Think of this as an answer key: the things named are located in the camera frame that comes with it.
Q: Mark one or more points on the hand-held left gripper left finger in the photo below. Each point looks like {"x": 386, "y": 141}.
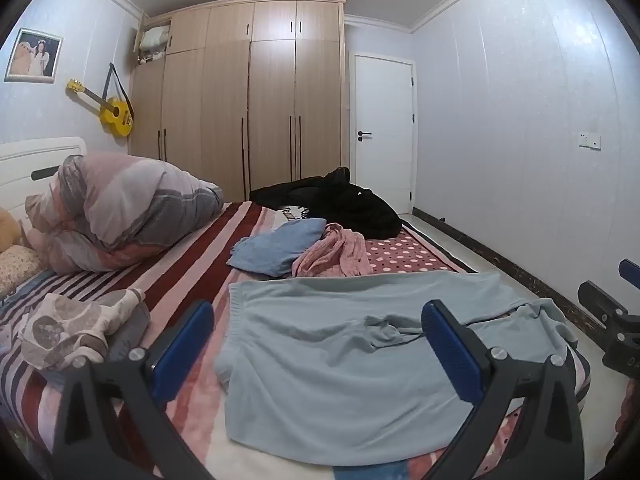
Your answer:
{"x": 182, "y": 350}

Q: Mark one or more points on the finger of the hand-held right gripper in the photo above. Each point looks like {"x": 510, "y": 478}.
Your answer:
{"x": 600, "y": 300}
{"x": 631, "y": 270}

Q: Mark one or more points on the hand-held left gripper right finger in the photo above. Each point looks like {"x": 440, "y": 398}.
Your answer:
{"x": 450, "y": 350}

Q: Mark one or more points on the light blue pants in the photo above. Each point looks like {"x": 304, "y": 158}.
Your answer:
{"x": 325, "y": 360}

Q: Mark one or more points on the person's right hand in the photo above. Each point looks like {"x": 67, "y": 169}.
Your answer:
{"x": 627, "y": 410}

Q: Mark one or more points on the grey folded garment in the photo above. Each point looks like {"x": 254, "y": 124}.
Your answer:
{"x": 130, "y": 335}

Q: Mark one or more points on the striped dotted printed blanket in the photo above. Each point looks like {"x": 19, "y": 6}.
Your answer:
{"x": 200, "y": 270}

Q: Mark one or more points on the dark baseboard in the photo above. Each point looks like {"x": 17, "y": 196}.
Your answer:
{"x": 500, "y": 260}

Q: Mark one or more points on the patterned cream folded garment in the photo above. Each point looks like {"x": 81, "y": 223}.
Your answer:
{"x": 65, "y": 325}

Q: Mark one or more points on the blue garment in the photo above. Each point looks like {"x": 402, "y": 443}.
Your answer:
{"x": 280, "y": 250}

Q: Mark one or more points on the pink plaid garment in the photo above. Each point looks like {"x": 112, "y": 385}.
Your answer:
{"x": 340, "y": 252}

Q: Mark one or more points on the pink grey folded quilt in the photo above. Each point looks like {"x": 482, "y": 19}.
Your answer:
{"x": 130, "y": 200}

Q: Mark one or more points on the black jacket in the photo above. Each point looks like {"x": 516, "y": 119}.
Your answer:
{"x": 360, "y": 210}

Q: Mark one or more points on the floral pillow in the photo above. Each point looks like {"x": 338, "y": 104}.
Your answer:
{"x": 20, "y": 265}

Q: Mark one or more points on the white door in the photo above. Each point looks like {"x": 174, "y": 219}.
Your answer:
{"x": 385, "y": 160}

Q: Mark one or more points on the tan plush toy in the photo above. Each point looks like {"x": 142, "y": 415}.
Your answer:
{"x": 7, "y": 230}

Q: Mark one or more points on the white headboard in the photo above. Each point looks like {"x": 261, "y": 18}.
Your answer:
{"x": 30, "y": 160}

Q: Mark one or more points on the yellow guitar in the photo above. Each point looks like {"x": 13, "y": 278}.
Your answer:
{"x": 115, "y": 115}

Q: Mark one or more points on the wooden wardrobe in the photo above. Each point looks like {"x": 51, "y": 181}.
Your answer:
{"x": 270, "y": 110}

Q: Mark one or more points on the stored bedding bundle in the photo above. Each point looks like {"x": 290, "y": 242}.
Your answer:
{"x": 152, "y": 40}

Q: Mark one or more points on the white wall switch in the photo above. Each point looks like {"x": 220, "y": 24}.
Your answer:
{"x": 590, "y": 140}

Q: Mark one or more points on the framed wall photo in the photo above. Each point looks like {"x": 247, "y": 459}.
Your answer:
{"x": 35, "y": 55}

